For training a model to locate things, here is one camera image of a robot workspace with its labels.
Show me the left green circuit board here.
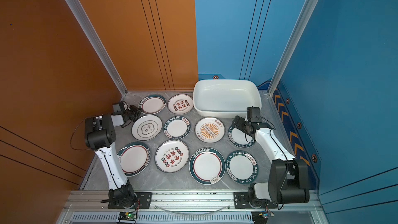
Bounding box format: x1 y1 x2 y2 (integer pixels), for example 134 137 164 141
117 212 137 224

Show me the white plastic bin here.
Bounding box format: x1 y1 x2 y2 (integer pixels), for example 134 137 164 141
193 79 262 118

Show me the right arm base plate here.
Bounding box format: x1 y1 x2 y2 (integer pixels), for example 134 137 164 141
233 192 277 209

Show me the green lettered plate right middle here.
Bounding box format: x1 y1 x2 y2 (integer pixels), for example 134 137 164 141
228 125 255 148

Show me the red character plate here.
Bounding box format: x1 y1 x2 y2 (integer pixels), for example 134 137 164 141
155 140 189 173
167 94 194 115

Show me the right aluminium corner post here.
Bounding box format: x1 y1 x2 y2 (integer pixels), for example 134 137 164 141
267 0 319 96

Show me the green lettered rim plate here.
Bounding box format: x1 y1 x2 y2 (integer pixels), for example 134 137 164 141
163 116 191 140

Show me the red character plate front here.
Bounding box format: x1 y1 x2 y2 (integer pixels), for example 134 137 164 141
155 140 189 173

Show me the red character plate back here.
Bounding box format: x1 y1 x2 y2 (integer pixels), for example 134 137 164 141
167 94 194 115

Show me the green red rim plate front-left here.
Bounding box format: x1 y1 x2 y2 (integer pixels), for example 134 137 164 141
117 142 151 177

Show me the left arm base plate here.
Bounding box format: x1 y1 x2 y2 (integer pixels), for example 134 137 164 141
107 192 152 209

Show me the aluminium corner post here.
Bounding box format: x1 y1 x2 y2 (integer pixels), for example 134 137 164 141
65 0 127 96
267 0 319 96

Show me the cloud pattern white plate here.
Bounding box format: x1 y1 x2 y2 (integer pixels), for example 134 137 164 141
131 115 163 141

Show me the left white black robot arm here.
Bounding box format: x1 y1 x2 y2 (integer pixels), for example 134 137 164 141
84 101 142 209

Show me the left aluminium corner post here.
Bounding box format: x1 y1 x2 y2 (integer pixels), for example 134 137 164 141
65 0 127 96

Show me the orange sunburst plate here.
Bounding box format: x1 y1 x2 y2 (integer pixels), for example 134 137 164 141
194 117 226 143

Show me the aluminium front rail frame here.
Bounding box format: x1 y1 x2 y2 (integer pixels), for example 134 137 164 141
57 190 328 224

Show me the green lettered plate front right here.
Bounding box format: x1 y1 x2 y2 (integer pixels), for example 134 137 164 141
226 150 259 184

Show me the right circuit board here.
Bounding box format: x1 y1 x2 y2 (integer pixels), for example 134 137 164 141
251 211 274 224

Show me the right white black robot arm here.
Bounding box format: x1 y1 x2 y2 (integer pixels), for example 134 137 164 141
233 106 310 207

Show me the large green rim plate front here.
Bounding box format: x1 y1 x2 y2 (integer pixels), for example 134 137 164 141
189 147 226 185

